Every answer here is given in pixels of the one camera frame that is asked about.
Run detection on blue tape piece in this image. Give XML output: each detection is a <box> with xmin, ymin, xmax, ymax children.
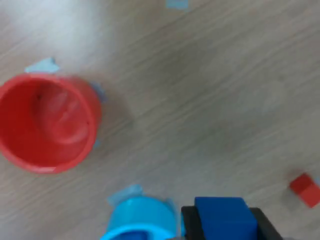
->
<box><xmin>90</xmin><ymin>82</ymin><xmax>108</xmax><ymax>103</ymax></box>
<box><xmin>166</xmin><ymin>0</ymin><xmax>189</xmax><ymax>11</ymax></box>
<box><xmin>24</xmin><ymin>57</ymin><xmax>60</xmax><ymax>74</ymax></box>

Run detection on red plastic bin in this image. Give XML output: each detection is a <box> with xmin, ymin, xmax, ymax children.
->
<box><xmin>0</xmin><ymin>74</ymin><xmax>103</xmax><ymax>175</ymax></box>

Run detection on red cube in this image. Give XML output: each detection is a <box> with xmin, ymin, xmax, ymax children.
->
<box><xmin>289</xmin><ymin>172</ymin><xmax>320</xmax><ymax>209</ymax></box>

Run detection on blue plastic bin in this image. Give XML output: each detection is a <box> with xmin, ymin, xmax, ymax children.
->
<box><xmin>99</xmin><ymin>196</ymin><xmax>181</xmax><ymax>240</ymax></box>

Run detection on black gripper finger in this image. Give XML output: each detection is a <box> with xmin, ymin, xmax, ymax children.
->
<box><xmin>181</xmin><ymin>205</ymin><xmax>207</xmax><ymax>240</ymax></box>
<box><xmin>249</xmin><ymin>206</ymin><xmax>283</xmax><ymax>240</ymax></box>

